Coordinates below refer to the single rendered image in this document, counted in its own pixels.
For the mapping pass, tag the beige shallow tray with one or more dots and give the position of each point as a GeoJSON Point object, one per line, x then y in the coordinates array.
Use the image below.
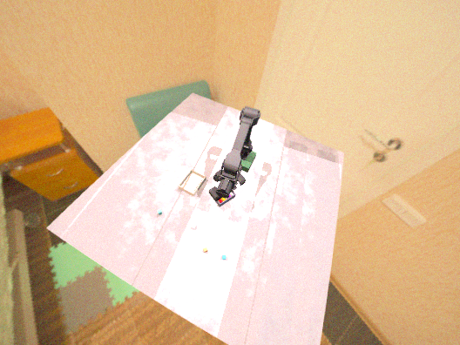
{"type": "Point", "coordinates": [192, 182]}

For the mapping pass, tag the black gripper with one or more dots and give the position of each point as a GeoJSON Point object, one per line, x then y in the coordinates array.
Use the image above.
{"type": "Point", "coordinates": [216, 197]}

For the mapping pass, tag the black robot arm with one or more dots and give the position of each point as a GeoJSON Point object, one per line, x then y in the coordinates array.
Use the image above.
{"type": "Point", "coordinates": [242, 146]}

